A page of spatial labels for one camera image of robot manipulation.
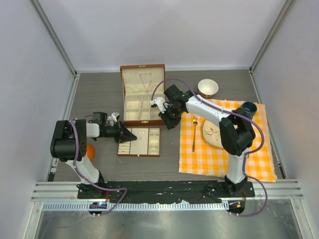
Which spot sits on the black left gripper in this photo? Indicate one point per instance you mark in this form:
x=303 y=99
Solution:
x=123 y=135

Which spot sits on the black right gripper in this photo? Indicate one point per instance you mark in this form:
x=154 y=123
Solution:
x=170 y=124

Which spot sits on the brown jewelry tray insert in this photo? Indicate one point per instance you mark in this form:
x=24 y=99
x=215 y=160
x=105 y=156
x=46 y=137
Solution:
x=148 y=146

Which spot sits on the brown jewelry box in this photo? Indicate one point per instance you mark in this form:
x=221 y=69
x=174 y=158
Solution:
x=139 y=88

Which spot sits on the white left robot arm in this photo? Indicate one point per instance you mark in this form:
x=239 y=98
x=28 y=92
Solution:
x=69 y=145

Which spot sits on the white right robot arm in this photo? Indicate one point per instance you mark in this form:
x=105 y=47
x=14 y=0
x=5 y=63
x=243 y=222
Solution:
x=236 y=131

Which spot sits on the gold fork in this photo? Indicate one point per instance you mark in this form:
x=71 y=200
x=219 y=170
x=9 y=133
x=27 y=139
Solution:
x=195 y=123

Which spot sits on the orange upturned bowl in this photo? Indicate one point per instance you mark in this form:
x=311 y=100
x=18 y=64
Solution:
x=90 y=151

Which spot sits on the decorated ceramic plate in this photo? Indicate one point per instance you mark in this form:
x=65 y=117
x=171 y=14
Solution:
x=211 y=134

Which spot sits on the white ceramic bowl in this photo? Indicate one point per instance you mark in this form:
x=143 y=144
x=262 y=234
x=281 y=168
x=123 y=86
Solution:
x=207 y=88

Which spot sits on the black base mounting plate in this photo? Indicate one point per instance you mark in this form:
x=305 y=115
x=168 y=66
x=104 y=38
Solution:
x=165 y=192

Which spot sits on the dark blue mug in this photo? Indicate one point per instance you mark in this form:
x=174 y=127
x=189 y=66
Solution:
x=250 y=109

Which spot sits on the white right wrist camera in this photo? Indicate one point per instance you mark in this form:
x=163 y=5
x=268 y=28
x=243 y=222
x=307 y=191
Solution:
x=158 y=102

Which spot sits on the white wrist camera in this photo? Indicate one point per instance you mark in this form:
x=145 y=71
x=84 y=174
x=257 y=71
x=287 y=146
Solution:
x=158 y=102
x=113 y=118

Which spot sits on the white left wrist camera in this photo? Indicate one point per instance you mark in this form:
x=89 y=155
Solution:
x=113 y=118

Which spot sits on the white slotted cable duct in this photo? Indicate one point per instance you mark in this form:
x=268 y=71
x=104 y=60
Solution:
x=101 y=207

